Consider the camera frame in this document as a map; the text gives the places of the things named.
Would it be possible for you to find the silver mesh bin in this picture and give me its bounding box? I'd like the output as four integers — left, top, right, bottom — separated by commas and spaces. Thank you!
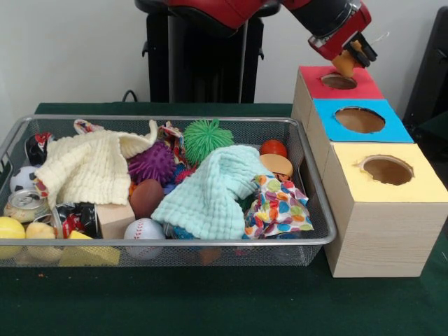
0, 114, 338, 269

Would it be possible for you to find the yellow ball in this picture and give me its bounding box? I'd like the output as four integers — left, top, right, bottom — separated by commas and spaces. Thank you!
0, 216, 26, 260

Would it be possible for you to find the cream waffle cloth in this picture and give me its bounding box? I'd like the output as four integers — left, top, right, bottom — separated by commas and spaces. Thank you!
34, 120, 159, 207

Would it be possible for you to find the wooden box with three holes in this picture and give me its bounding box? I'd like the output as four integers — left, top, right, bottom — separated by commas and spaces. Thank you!
290, 64, 448, 279

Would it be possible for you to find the black upright panel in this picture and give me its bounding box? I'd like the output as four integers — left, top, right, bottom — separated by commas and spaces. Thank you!
402, 6, 448, 122

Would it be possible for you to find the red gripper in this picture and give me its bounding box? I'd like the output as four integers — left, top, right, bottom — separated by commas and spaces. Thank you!
307, 1, 379, 68

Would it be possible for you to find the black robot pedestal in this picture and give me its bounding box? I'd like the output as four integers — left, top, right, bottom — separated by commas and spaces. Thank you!
134, 0, 283, 104

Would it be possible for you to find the white baseball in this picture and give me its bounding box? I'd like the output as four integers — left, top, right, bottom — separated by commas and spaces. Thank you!
123, 218, 167, 259

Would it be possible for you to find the green puffer ball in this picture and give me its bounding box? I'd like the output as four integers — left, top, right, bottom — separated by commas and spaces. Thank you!
183, 118, 234, 164

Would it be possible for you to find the dark green table cloth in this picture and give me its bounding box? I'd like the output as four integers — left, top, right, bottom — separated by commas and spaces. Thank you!
414, 113, 448, 169
0, 101, 448, 336

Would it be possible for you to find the mint green waffle cloth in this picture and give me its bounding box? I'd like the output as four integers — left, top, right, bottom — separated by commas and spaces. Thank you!
150, 145, 274, 241

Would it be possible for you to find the purple spiky ball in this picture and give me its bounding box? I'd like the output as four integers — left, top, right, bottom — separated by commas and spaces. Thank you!
127, 141, 177, 185

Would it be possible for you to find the crushed red black can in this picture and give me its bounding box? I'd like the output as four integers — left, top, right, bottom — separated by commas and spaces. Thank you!
51, 202, 102, 239

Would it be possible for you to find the brown toy football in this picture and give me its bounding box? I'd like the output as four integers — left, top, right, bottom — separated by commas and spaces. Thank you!
129, 179, 165, 221

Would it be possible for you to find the small soccer ball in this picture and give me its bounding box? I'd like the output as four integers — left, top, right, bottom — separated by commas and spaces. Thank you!
9, 165, 40, 193

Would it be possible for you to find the colourful dotted cloth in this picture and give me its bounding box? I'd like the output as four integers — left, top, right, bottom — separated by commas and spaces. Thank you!
243, 174, 315, 239

